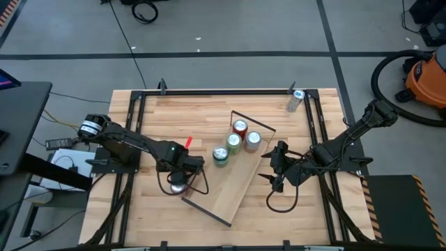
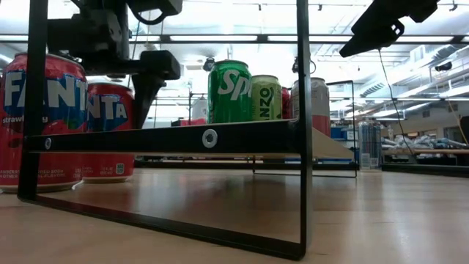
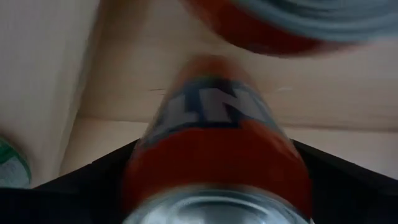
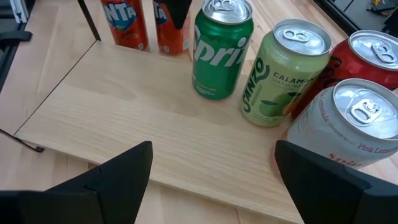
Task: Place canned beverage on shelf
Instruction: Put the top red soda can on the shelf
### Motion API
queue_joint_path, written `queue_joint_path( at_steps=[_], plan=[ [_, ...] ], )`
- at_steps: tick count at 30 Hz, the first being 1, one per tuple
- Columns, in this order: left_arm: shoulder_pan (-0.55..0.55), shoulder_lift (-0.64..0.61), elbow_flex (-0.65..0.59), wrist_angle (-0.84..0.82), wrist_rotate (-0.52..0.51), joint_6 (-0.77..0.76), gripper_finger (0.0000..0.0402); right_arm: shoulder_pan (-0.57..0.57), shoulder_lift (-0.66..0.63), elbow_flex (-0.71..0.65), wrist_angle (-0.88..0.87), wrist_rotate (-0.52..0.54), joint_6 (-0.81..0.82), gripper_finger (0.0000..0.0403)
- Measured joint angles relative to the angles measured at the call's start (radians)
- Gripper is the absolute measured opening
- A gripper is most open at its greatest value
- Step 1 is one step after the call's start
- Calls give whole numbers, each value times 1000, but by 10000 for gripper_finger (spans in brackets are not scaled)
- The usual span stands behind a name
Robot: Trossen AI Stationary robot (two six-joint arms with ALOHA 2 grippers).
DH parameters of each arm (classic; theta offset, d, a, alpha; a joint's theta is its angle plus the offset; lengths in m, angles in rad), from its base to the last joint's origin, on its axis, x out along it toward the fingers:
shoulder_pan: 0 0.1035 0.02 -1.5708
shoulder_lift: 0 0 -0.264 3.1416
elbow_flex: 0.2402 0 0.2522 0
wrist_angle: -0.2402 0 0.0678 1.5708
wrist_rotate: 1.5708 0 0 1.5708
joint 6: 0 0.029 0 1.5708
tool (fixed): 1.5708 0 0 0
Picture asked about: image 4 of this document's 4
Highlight pale green Sanzo can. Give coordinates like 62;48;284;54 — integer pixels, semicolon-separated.
239;19;333;128

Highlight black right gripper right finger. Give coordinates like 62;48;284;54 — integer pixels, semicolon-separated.
274;139;398;224

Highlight green Sprite can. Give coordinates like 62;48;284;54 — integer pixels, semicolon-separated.
192;0;255;101

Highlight white pink lemonade can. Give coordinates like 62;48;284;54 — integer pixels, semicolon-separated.
281;78;398;170

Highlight red Fanta strawberry can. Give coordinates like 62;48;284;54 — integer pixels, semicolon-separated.
152;0;192;55
100;0;150;52

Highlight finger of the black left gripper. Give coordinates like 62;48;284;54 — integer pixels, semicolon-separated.
158;0;193;30

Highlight red Coca-Cola can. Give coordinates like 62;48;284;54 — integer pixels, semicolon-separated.
290;30;398;121

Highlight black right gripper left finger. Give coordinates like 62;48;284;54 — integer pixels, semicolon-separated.
0;141;154;224

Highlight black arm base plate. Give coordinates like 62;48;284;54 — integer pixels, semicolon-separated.
0;29;34;43

